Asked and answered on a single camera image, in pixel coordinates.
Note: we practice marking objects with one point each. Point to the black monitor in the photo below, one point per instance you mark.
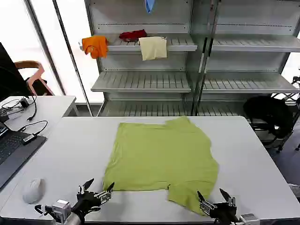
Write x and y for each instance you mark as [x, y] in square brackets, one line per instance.
[9, 75]

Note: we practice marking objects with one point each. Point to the empty grey shelf rack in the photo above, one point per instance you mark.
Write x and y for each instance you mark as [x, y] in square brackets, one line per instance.
[246, 82]

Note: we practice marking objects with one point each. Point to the dark window frame post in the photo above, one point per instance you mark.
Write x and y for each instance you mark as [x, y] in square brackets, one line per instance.
[72, 58]
[44, 47]

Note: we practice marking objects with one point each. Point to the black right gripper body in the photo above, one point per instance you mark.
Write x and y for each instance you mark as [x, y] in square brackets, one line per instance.
[223, 212]

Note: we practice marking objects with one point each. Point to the green t-shirt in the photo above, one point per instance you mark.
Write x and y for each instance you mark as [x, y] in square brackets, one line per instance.
[161, 159]

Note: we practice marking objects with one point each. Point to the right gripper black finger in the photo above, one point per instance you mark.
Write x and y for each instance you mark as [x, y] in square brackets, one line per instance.
[230, 199]
[205, 205]

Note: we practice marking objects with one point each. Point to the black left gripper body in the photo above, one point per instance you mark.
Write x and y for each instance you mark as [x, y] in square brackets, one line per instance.
[87, 199]

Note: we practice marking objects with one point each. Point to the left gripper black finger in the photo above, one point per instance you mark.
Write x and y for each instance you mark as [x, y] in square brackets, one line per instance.
[84, 185]
[106, 194]

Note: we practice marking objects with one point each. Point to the black metal stand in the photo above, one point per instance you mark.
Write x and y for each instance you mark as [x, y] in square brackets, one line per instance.
[295, 89]

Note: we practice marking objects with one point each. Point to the brown wooden chair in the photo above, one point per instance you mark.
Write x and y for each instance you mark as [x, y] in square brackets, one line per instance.
[32, 70]

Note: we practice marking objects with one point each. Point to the black power adapter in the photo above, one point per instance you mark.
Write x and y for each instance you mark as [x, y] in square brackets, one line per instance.
[24, 102]

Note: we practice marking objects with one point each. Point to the black office chair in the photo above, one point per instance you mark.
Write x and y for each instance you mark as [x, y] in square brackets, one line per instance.
[269, 112]

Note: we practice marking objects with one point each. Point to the white side desk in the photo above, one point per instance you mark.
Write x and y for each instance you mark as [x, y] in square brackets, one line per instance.
[56, 105]

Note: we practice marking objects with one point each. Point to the grey usb dongle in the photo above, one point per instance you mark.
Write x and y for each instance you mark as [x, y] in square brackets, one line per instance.
[30, 138]

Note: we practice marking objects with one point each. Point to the white computer mouse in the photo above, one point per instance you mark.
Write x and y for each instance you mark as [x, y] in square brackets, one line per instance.
[34, 191]

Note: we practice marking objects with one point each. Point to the black laptop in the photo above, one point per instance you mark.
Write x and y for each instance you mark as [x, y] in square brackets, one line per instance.
[16, 150]

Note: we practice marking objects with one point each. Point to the grey shelf rack with clothes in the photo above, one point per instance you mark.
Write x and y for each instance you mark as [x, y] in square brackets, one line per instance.
[140, 82]

